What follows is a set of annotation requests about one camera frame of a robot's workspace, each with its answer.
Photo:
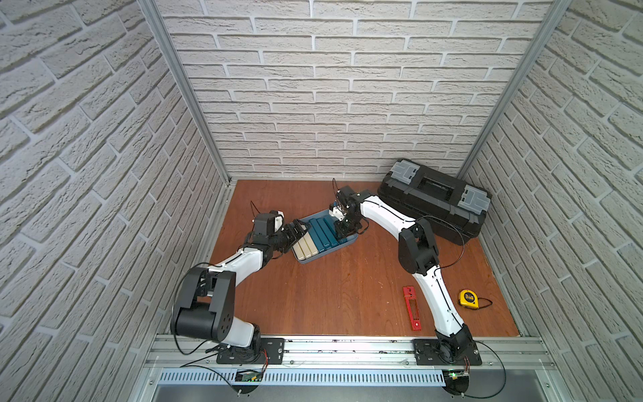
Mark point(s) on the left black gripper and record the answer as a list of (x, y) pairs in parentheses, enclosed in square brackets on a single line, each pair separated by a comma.
[(290, 236)]

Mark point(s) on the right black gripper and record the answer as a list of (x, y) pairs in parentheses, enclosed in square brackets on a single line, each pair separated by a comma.
[(343, 232)]

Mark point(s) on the teal block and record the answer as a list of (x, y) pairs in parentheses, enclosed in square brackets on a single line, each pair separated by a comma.
[(329, 222), (340, 234), (331, 241), (316, 238)]

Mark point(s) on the beige block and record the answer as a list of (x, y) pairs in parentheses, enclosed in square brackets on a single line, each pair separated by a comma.
[(303, 246), (310, 245), (298, 251)]

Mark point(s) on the blue plastic tray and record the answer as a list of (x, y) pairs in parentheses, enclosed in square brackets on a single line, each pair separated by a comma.
[(320, 215)]

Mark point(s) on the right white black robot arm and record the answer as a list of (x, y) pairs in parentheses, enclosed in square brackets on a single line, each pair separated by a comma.
[(417, 254)]

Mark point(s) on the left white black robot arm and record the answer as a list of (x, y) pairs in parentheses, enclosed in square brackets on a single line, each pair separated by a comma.
[(204, 302)]

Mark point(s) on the red pruning pliers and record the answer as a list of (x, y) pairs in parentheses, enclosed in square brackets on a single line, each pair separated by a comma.
[(411, 303)]

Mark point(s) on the black plastic toolbox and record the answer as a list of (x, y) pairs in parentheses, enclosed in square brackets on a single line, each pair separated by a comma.
[(456, 210)]

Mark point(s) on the yellow tape measure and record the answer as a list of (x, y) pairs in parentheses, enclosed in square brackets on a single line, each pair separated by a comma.
[(468, 299)]

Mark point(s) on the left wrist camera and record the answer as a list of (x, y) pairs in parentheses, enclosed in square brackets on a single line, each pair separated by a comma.
[(278, 220)]

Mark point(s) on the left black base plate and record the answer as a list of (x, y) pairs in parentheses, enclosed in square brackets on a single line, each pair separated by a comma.
[(269, 350)]

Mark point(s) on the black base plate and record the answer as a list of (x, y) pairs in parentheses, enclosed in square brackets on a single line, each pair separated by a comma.
[(433, 352), (269, 350)]

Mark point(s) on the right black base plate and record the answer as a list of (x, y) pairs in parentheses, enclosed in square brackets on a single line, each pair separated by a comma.
[(433, 352)]

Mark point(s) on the aluminium rail frame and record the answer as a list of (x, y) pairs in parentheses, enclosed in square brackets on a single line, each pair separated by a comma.
[(487, 368)]

